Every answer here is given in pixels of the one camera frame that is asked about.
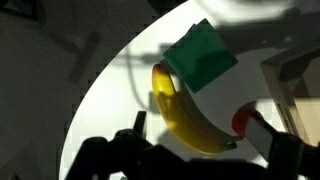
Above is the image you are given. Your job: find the green cube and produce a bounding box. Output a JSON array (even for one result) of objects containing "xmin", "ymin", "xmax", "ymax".
[{"xmin": 162, "ymin": 18, "xmax": 239, "ymax": 94}]

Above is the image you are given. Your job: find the yellow banana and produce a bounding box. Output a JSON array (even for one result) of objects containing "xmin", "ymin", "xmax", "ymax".
[{"xmin": 151, "ymin": 63, "xmax": 238, "ymax": 155}]

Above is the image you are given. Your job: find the small red cylinder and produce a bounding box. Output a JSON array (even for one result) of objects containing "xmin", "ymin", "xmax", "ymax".
[{"xmin": 231, "ymin": 101, "xmax": 264, "ymax": 138}]

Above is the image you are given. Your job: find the wooden slatted tray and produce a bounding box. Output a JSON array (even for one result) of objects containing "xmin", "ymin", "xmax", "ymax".
[{"xmin": 260, "ymin": 39, "xmax": 320, "ymax": 148}]

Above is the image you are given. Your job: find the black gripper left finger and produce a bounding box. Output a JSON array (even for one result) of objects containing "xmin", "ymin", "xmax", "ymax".
[{"xmin": 64, "ymin": 110, "xmax": 158, "ymax": 180}]

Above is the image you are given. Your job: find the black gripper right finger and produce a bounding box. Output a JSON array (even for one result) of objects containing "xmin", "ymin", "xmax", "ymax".
[{"xmin": 244, "ymin": 116, "xmax": 320, "ymax": 180}]

